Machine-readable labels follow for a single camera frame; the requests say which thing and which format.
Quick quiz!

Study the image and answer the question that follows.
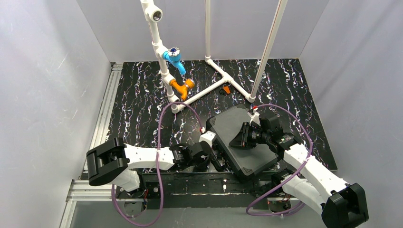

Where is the black plastic poker case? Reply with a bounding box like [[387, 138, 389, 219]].
[[206, 104, 279, 182]]

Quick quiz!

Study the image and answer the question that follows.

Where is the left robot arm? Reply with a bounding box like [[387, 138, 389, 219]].
[[86, 132, 216, 192]]

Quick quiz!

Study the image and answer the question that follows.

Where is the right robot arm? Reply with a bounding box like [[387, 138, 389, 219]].
[[229, 117, 369, 228]]

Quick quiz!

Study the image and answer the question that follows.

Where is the orange black small clip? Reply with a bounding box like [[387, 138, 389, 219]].
[[220, 85, 233, 95]]

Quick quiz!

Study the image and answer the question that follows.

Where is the orange faucet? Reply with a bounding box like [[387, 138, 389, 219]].
[[169, 78, 195, 101]]

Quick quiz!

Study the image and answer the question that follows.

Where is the white angled pole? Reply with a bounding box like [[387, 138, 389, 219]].
[[248, 0, 288, 103]]

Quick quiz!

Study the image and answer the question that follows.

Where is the blue faucet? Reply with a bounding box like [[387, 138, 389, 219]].
[[162, 47, 186, 75]]

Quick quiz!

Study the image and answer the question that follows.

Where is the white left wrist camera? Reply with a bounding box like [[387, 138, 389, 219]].
[[199, 127, 216, 148]]

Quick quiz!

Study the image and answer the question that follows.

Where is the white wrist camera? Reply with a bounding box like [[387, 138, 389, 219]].
[[199, 127, 216, 148], [248, 106, 260, 126]]

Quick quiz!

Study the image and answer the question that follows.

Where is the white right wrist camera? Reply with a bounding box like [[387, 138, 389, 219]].
[[248, 106, 260, 126]]

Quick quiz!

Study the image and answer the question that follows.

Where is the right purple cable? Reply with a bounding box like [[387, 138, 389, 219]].
[[245, 104, 314, 217]]

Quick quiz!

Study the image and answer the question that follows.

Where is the purple cable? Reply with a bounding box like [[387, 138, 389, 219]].
[[245, 104, 314, 217], [111, 101, 207, 228]]

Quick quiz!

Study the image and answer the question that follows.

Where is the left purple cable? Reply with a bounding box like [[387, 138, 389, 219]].
[[111, 101, 207, 228]]

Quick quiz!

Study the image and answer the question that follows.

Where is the white pvc pipe frame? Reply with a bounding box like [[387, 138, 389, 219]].
[[140, 0, 256, 114]]

